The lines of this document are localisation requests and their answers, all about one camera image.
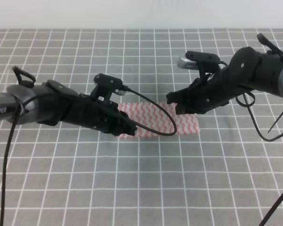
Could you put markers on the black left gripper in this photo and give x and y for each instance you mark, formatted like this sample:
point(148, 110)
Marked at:
point(90, 113)

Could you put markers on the pink white wavy towel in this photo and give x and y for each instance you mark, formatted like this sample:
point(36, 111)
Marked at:
point(150, 116)

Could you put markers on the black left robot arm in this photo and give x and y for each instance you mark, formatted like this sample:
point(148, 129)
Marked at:
point(51, 103)

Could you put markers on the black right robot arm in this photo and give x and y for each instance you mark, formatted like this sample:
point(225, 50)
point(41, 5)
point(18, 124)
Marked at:
point(248, 70)

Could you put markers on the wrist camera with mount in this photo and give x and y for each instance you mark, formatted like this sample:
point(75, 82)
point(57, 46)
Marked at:
point(105, 86)
point(199, 61)

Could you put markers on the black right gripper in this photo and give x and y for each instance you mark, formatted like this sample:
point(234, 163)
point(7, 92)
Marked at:
point(201, 97)

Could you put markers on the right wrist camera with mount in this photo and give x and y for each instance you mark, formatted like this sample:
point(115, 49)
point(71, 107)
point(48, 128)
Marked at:
point(199, 61)

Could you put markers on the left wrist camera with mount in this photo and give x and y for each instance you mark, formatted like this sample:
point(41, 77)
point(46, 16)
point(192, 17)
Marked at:
point(105, 86)

